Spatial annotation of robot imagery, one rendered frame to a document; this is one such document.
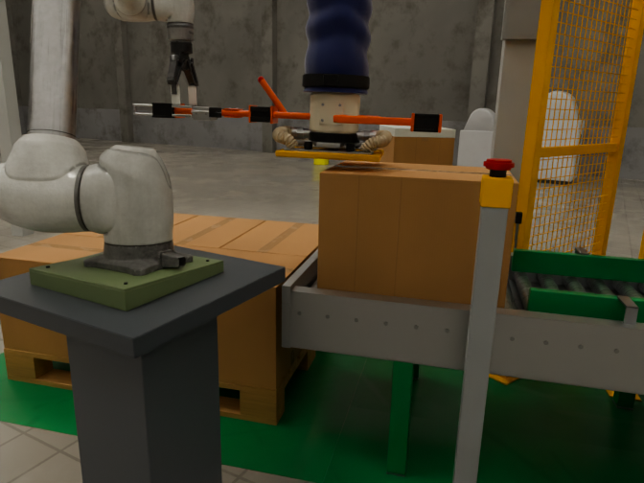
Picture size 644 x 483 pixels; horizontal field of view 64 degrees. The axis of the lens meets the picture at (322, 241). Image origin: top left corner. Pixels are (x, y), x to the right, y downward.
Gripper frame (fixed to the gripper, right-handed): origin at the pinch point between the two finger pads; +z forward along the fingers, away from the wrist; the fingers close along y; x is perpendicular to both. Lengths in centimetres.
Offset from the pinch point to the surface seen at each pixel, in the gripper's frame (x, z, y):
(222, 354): -17, 90, -16
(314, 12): -49, -27, -7
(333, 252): -58, 48, -19
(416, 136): -80, 20, 170
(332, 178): -57, 24, -19
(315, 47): -50, -17, -8
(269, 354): -35, 87, -17
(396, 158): -67, 34, 167
